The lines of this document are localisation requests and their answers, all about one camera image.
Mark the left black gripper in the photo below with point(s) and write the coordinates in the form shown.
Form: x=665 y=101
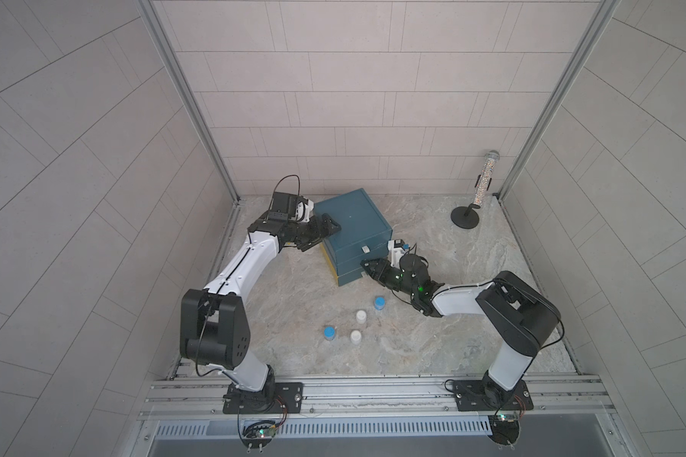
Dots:
x=314 y=234

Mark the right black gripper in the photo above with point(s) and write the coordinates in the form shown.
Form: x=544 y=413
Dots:
x=381 y=268

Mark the blue paint can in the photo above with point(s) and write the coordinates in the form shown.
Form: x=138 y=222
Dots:
x=379 y=303
x=329 y=333

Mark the teal three-drawer cabinet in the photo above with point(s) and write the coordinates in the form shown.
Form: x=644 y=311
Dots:
x=364 y=234

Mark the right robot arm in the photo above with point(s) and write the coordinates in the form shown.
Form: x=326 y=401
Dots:
x=523 y=318

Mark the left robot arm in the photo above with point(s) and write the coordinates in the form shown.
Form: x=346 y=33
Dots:
x=214 y=329

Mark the white paint can far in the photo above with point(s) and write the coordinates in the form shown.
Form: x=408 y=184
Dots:
x=361 y=317

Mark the white paint can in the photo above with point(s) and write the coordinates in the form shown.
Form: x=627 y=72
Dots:
x=356 y=337
x=361 y=317

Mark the white paint can near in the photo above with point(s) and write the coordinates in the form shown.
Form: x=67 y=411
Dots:
x=356 y=337

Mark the right circuit board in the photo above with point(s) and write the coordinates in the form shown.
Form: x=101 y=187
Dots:
x=505 y=430

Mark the circuit board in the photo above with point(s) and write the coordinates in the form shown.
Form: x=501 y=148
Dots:
x=258 y=435
x=505 y=430

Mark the left circuit board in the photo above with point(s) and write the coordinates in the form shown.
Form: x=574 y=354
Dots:
x=258 y=435

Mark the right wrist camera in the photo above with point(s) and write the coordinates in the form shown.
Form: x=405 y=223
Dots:
x=397 y=249

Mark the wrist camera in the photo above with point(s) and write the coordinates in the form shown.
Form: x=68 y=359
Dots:
x=286 y=207
x=397 y=249

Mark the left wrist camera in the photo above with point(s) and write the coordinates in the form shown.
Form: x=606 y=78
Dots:
x=286 y=207

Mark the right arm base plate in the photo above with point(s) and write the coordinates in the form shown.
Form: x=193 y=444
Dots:
x=486 y=395

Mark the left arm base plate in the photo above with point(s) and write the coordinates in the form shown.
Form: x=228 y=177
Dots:
x=283 y=397

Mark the aluminium mounting rail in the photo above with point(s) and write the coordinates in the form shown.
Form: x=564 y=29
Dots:
x=378 y=396

